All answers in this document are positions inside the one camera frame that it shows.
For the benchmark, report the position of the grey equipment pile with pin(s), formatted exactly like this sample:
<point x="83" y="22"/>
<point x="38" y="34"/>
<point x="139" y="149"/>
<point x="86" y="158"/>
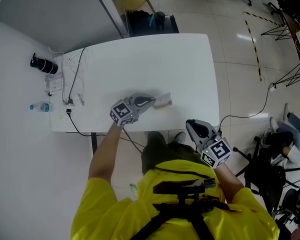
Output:
<point x="293" y="214"/>

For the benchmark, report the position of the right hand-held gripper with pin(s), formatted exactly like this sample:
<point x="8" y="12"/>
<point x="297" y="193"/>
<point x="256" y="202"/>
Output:
<point x="205" y="136"/>

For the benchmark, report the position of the person's yellow shirt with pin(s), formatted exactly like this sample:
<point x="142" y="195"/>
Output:
<point x="110" y="216"/>

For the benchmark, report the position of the white power adapter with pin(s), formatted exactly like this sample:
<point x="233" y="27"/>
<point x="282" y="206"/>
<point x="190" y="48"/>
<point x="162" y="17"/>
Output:
<point x="272" y="87"/>

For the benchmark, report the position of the black chest camera mount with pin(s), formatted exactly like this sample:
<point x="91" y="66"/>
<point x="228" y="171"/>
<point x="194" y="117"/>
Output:
<point x="185" y="199"/>

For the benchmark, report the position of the green floor scrap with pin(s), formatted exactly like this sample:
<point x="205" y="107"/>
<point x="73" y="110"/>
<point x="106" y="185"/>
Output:
<point x="133" y="189"/>

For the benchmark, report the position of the white power strip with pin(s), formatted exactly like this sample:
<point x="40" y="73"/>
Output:
<point x="71" y="107"/>

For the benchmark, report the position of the black backpack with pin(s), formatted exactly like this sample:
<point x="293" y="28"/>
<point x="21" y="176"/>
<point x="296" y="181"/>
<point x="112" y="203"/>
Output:
<point x="142" y="24"/>

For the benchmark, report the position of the person's left forearm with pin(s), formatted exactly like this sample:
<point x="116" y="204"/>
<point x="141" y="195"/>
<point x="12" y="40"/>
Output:
<point x="105" y="154"/>

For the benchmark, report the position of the person's right forearm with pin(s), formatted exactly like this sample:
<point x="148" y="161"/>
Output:
<point x="228" y="181"/>

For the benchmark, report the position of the yellow black floor tape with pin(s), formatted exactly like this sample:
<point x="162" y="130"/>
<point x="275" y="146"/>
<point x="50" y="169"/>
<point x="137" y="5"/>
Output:
<point x="253" y="46"/>

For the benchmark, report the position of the person's white shoe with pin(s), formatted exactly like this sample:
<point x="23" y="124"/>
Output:
<point x="180" y="137"/>

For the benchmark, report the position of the black tripod stand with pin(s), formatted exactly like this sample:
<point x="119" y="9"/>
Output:
<point x="292" y="77"/>
<point x="280" y="31"/>

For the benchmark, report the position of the black table leg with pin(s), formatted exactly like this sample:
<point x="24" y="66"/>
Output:
<point x="94" y="144"/>

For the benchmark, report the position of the clear plastic water bottle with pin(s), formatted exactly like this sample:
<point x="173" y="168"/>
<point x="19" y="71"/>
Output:
<point x="42" y="107"/>

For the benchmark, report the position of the white wall socket box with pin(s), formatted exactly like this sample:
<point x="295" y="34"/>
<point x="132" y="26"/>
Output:
<point x="54" y="84"/>

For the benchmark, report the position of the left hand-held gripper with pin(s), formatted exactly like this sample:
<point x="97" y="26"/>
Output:
<point x="131" y="106"/>

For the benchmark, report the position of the black insulated flask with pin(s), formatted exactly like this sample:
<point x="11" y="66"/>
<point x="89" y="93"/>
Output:
<point x="45" y="65"/>

